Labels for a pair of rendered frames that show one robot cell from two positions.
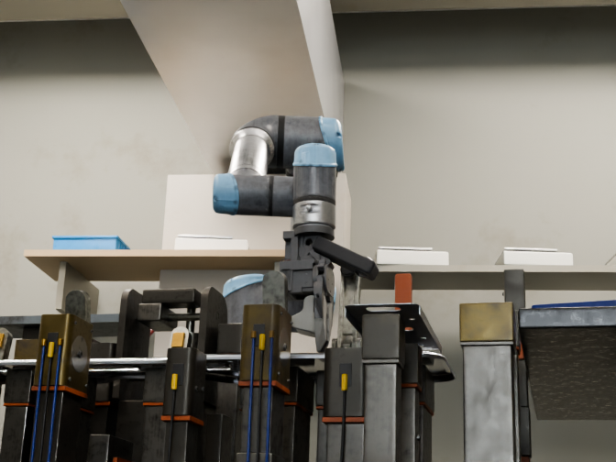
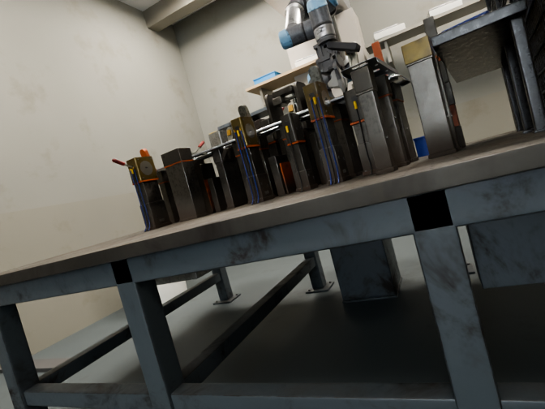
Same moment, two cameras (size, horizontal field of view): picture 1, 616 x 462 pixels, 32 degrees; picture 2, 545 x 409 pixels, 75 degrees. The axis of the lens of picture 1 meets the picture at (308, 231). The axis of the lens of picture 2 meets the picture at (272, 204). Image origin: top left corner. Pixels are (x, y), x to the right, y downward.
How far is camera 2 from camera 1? 0.36 m
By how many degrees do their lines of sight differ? 28
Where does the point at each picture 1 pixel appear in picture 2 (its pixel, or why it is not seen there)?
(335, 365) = (349, 98)
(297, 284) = (325, 67)
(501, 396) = (432, 83)
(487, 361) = (421, 70)
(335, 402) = (354, 115)
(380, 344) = (362, 83)
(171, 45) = not seen: outside the picture
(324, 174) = (322, 10)
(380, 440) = (375, 128)
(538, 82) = not seen: outside the picture
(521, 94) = not seen: outside the picture
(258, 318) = (310, 90)
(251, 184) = (293, 30)
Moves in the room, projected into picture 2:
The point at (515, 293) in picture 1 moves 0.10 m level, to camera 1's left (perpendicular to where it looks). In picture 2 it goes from (431, 29) to (403, 40)
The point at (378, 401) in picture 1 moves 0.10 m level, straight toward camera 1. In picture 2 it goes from (368, 110) to (363, 106)
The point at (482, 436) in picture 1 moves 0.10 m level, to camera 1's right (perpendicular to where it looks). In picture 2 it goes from (426, 105) to (462, 95)
